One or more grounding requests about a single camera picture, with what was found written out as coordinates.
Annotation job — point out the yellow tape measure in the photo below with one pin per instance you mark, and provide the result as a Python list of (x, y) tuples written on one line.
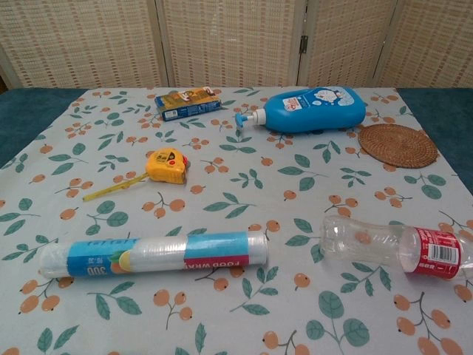
[(166, 168)]

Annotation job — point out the blue and gold box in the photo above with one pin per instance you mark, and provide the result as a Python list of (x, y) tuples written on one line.
[(188, 104)]

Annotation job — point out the blue pump bottle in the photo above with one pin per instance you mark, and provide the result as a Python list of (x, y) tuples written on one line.
[(314, 111)]

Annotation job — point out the food wrap roll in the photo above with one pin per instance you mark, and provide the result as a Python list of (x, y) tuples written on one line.
[(155, 255)]

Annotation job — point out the floral tablecloth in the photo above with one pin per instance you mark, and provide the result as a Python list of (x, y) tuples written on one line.
[(236, 314)]

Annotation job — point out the woven folding screen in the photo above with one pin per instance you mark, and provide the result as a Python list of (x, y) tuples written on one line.
[(229, 40)]

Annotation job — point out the clear plastic bottle red label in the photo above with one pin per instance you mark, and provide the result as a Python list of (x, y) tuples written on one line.
[(369, 244)]

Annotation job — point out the metal screen hinge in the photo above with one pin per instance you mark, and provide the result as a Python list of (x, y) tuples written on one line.
[(304, 43)]

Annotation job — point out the round woven rattan coaster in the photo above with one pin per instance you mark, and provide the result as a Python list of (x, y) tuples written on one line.
[(397, 146)]

